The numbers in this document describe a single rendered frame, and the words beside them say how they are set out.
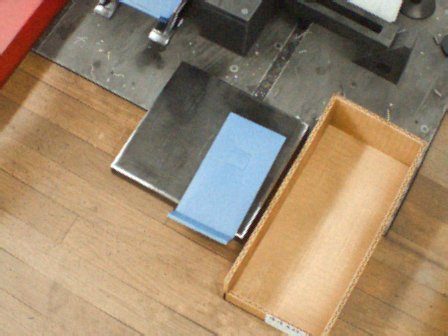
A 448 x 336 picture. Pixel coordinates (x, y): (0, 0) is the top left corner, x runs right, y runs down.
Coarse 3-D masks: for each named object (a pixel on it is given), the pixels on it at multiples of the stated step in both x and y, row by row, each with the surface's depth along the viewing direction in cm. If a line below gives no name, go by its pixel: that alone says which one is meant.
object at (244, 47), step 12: (276, 0) 111; (204, 12) 106; (216, 12) 104; (264, 12) 108; (204, 24) 108; (216, 24) 107; (228, 24) 105; (240, 24) 104; (252, 24) 105; (264, 24) 111; (204, 36) 111; (216, 36) 109; (228, 36) 108; (240, 36) 106; (252, 36) 108; (228, 48) 110; (240, 48) 109
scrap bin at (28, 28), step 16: (0, 0) 113; (16, 0) 113; (32, 0) 113; (48, 0) 107; (64, 0) 112; (0, 16) 112; (16, 16) 112; (32, 16) 106; (48, 16) 110; (0, 32) 111; (16, 32) 104; (32, 32) 108; (0, 48) 110; (16, 48) 106; (0, 64) 104; (16, 64) 108; (0, 80) 106
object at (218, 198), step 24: (240, 120) 104; (216, 144) 103; (240, 144) 103; (264, 144) 103; (216, 168) 102; (264, 168) 102; (192, 192) 100; (216, 192) 100; (240, 192) 101; (168, 216) 97; (192, 216) 99; (216, 216) 99; (240, 216) 99
